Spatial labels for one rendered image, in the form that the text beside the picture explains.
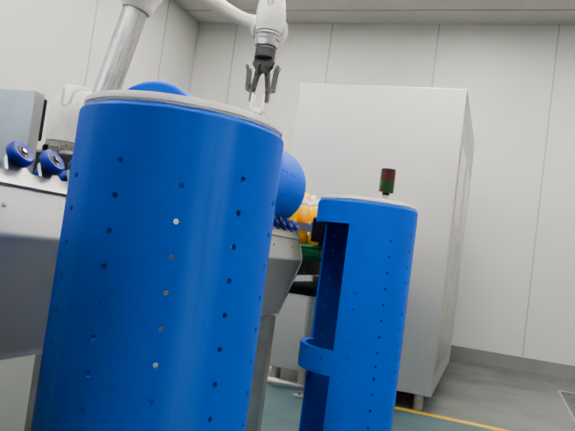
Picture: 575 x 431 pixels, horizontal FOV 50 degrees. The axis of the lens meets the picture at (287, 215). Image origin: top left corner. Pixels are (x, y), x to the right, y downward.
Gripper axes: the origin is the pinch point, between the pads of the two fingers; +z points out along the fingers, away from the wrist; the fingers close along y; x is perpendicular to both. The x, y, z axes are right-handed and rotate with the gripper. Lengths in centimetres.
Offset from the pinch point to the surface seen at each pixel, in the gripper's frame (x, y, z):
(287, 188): -10.0, 19.2, 30.9
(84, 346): -143, 43, 66
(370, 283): -43, 57, 57
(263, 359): 5, 14, 91
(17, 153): -130, 17, 42
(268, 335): 5, 14, 82
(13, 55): 166, -276, -67
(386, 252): -42, 60, 48
